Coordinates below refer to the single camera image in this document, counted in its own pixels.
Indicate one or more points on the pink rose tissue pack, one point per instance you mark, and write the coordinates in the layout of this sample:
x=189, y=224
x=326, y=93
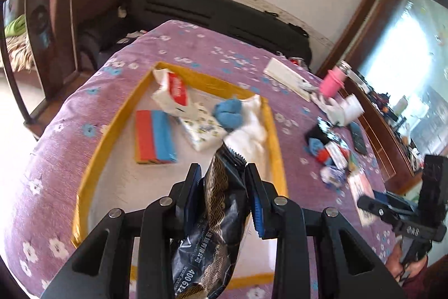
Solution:
x=362, y=194

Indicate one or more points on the pink thermos bottle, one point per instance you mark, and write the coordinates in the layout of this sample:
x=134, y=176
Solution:
x=332, y=83

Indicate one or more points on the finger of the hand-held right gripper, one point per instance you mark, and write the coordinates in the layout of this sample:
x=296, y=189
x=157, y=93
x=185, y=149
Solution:
x=395, y=201
x=376, y=209

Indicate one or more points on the dark wooden chair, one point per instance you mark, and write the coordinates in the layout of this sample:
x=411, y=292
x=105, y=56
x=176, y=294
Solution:
x=38, y=39

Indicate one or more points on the blue knitted bootie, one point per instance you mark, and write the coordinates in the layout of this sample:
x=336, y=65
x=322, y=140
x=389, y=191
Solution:
x=229, y=113

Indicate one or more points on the wooden window ledge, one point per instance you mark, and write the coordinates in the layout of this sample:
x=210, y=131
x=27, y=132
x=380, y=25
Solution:
x=381, y=131

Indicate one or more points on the black snack bag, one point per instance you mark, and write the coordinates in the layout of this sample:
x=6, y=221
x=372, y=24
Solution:
x=213, y=215

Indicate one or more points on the person's right hand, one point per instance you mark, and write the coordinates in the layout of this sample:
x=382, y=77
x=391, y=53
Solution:
x=397, y=260

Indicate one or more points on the white plastic jar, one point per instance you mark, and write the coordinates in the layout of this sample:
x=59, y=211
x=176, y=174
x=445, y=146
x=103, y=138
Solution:
x=351, y=110

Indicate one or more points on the white sock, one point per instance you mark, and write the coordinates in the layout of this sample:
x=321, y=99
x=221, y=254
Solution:
x=327, y=106

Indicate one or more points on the yellow cardboard tray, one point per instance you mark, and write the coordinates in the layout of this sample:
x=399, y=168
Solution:
x=101, y=152

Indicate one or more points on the green cloth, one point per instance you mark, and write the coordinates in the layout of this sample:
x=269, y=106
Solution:
x=15, y=26

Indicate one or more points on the white flat box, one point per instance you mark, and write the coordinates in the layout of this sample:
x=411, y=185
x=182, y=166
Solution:
x=285, y=76

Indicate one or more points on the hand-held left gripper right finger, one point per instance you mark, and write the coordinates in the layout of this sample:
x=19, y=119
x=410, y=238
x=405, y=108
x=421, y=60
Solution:
x=259, y=215

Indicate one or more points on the white red-label tissue pack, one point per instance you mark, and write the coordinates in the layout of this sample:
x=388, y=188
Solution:
x=173, y=92

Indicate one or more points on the red plastic bag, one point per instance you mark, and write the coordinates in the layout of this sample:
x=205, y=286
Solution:
x=323, y=157

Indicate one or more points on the patterned white tissue pack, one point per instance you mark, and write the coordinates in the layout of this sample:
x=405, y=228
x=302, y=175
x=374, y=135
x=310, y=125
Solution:
x=204, y=131

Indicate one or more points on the multicoloured sponge pack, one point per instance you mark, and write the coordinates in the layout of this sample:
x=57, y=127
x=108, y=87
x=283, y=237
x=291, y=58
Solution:
x=155, y=138

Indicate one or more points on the purple floral tablecloth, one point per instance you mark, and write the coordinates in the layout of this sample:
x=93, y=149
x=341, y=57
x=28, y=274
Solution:
x=52, y=152

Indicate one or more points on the brown upholstered chair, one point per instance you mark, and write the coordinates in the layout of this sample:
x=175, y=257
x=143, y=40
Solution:
x=101, y=4

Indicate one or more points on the white towel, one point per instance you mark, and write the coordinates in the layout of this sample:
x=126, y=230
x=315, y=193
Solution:
x=253, y=131

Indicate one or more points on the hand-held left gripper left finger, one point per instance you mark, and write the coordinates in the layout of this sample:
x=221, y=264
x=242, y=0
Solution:
x=194, y=187

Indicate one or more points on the blue tissue pack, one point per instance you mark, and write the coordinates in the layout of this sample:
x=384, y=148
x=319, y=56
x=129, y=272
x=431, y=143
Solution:
x=316, y=148

